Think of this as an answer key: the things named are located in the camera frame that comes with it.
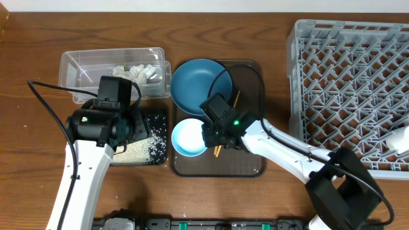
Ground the pile of white rice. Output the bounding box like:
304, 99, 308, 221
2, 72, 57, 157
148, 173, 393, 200
111, 114, 167, 166

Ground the light blue small bowl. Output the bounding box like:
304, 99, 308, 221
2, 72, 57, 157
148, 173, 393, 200
171, 118, 208, 157

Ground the white tissue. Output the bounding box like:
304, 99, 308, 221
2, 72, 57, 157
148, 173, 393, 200
111, 64, 155, 84

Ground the dark blue plate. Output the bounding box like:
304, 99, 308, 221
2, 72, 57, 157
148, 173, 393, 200
171, 59, 233, 116

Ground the green cup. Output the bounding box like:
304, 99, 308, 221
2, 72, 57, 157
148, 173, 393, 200
386, 126, 409, 155

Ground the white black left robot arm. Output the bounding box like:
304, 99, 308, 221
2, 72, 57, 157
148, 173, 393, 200
47, 109, 151, 229

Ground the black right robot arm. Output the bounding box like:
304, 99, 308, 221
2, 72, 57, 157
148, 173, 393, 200
203, 107, 390, 229

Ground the clear plastic waste bin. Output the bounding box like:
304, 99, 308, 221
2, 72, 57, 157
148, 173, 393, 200
59, 47, 171, 100

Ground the grey dishwasher rack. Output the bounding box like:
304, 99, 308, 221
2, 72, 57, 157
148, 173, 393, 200
286, 19, 408, 180

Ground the black rectangular tray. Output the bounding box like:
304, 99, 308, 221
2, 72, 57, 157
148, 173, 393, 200
110, 107, 169, 167

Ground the brown serving tray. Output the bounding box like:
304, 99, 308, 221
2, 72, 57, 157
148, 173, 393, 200
169, 59, 266, 178

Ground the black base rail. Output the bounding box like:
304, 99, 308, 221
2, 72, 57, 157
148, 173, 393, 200
91, 209, 304, 230

